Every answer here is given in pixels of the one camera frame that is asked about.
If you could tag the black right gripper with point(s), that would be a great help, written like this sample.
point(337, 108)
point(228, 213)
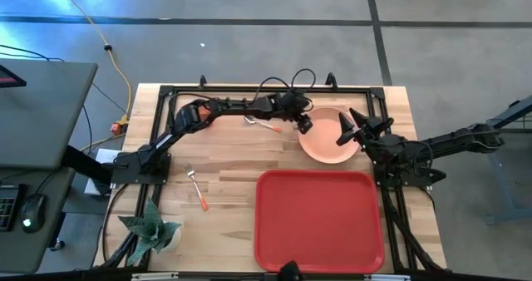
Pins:
point(374, 135)

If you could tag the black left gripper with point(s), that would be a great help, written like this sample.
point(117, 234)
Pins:
point(287, 104)

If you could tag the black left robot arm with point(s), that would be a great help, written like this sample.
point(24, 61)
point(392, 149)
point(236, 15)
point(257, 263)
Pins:
point(187, 116)

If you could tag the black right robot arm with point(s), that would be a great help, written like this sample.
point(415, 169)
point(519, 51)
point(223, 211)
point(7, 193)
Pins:
point(449, 141)

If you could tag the orange round plate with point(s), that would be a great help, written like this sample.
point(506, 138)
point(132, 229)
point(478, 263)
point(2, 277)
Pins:
point(328, 144)

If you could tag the red rectangular tray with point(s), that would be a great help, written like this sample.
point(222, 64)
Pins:
point(320, 218)

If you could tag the blue-grey metal stand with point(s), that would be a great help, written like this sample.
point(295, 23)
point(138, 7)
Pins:
point(507, 114)

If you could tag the white plant pot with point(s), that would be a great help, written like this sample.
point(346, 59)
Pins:
point(176, 241)

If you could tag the green leafy plant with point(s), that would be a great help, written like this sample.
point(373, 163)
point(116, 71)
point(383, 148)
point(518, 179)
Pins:
point(151, 229)

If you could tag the white box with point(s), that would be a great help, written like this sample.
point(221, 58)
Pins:
point(106, 155)

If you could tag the grey desk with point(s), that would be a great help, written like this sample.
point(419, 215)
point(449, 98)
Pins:
point(41, 119)

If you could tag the black computer mouse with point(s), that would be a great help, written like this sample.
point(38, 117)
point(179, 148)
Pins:
point(33, 212)

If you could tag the dark monitor corner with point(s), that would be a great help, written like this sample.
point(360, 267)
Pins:
point(10, 79)

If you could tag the black keyboard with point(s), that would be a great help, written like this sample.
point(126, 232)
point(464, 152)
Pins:
point(8, 208)

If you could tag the black aluminium table frame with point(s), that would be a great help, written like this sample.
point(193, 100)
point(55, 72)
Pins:
point(353, 90)

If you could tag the black table-level camera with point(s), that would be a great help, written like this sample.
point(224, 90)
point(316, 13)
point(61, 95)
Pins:
point(289, 271)

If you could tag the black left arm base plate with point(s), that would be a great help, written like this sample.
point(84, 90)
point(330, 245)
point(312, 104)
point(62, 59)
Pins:
point(124, 175)

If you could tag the black desk support bracket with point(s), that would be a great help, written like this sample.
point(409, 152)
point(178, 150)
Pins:
point(83, 162)

